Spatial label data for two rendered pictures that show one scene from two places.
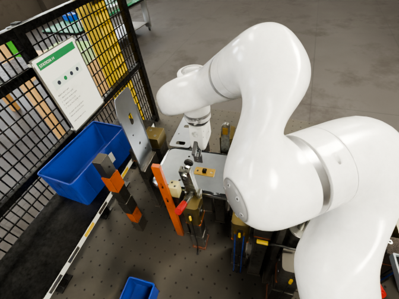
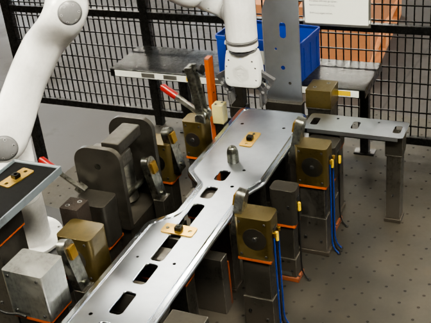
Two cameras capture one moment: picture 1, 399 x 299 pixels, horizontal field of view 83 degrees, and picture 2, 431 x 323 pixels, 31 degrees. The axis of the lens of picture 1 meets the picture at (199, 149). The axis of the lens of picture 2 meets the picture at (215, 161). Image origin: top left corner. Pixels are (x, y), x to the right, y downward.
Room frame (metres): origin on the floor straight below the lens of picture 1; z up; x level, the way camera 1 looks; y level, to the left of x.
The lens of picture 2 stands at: (0.66, -1.96, 2.04)
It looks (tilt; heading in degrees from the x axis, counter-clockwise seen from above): 29 degrees down; 95
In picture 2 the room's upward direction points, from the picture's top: 6 degrees counter-clockwise
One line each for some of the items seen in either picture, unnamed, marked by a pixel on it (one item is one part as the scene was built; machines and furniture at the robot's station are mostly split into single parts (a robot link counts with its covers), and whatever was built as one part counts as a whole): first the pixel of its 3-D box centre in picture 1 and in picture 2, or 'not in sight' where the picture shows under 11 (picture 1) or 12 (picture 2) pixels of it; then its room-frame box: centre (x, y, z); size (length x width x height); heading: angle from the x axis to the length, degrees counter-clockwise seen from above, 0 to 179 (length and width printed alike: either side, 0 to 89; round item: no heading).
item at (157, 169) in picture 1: (170, 206); (215, 132); (0.47, 0.14, 0.95); 0.03 x 0.01 x 0.50; 69
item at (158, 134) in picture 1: (161, 158); (323, 137); (0.80, 0.20, 0.88); 0.08 x 0.08 x 0.36; 69
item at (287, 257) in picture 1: (284, 286); not in sight; (0.17, -0.20, 0.89); 0.09 x 0.08 x 0.38; 159
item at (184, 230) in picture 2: not in sight; (178, 228); (0.41, -0.44, 1.01); 0.08 x 0.04 x 0.01; 158
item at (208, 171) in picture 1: (204, 171); (249, 138); (0.58, -0.01, 1.01); 0.08 x 0.04 x 0.01; 69
